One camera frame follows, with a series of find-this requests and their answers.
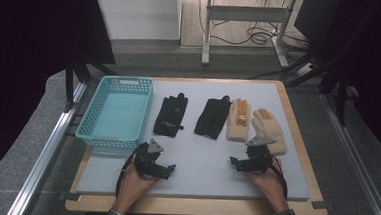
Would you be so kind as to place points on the black metal stand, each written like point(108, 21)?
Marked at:
point(341, 63)

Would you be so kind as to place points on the beige glove with orange fingers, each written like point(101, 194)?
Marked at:
point(237, 132)
point(272, 127)

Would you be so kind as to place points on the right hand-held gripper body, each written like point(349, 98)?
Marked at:
point(259, 156)

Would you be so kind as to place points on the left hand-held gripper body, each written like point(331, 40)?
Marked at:
point(147, 160)

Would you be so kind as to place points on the aluminium rail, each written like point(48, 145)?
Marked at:
point(358, 164)
point(45, 152)

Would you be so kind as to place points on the turquoise plastic basket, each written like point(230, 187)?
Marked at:
point(121, 116)

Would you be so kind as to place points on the black glove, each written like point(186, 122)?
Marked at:
point(170, 114)
point(213, 117)

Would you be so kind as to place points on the white metal stand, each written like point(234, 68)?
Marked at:
point(244, 14)

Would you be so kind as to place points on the person's right hand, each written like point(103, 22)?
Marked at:
point(267, 185)

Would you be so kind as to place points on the black tape strip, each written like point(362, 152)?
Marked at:
point(319, 205)
point(72, 197)

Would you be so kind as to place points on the person's left hand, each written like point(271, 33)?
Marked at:
point(135, 186)

